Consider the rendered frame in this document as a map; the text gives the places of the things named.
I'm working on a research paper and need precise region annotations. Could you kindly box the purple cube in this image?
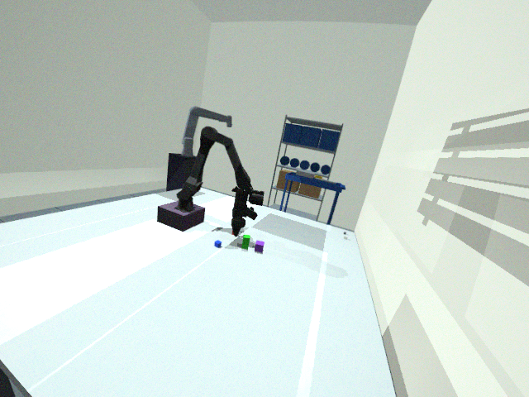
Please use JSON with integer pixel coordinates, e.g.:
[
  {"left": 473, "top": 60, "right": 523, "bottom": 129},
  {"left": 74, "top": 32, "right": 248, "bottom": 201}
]
[{"left": 255, "top": 241, "right": 265, "bottom": 253}]

